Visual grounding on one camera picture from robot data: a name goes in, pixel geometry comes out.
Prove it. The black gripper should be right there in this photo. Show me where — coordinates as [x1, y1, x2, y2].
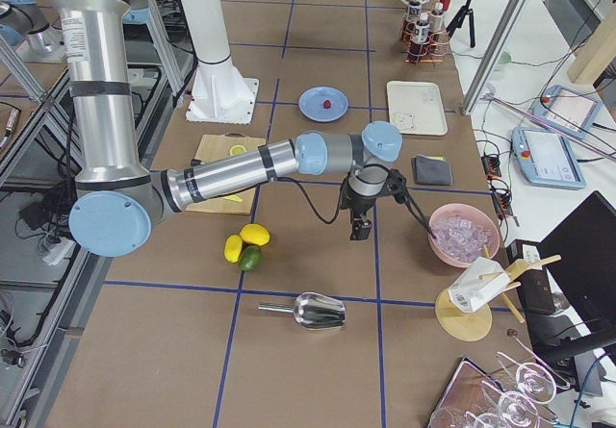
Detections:
[340, 167, 406, 240]

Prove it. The blue plate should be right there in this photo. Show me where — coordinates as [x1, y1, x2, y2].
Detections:
[298, 87, 348, 123]

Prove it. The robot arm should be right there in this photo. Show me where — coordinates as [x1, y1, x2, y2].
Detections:
[48, 0, 402, 257]

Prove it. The grey folded cloth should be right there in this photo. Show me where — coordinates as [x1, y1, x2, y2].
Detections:
[411, 155, 453, 186]

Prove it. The metal ice scoop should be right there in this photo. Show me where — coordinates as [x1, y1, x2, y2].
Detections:
[258, 292, 347, 330]

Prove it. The pink bowl of ice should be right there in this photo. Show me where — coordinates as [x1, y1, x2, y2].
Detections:
[428, 204, 501, 267]

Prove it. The yellow lemon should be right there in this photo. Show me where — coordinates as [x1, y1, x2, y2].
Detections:
[223, 235, 244, 264]
[240, 223, 270, 246]

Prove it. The green lime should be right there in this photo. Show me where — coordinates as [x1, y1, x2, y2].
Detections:
[238, 245, 263, 271]

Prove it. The wooden cup stand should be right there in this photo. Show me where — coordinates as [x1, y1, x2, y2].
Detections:
[435, 255, 561, 341]

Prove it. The cream bear tray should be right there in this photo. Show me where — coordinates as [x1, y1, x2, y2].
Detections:
[386, 81, 448, 136]

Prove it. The yellow plastic knife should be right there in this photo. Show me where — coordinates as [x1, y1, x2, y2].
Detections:
[222, 194, 244, 203]

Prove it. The lemon half slice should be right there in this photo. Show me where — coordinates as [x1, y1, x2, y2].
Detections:
[229, 144, 247, 156]

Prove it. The wooden cutting board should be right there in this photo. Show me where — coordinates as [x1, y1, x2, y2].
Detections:
[187, 134, 266, 215]

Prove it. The teach pendant tablet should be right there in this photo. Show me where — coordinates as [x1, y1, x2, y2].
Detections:
[511, 127, 586, 189]
[529, 85, 603, 139]

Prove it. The tea bottle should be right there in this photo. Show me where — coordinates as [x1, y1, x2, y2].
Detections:
[412, 13, 429, 44]
[406, 0, 422, 32]
[429, 2, 444, 33]

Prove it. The black monitor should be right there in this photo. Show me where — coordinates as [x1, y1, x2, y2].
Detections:
[526, 190, 615, 364]

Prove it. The wine glass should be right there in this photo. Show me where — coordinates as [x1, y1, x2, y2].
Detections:
[496, 351, 556, 405]

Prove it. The black tripod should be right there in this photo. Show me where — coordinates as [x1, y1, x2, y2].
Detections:
[446, 0, 475, 48]

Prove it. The copper wire bottle rack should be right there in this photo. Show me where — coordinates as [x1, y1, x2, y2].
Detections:
[401, 21, 449, 64]

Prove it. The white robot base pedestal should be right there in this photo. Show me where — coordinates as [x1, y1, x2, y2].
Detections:
[181, 0, 259, 125]

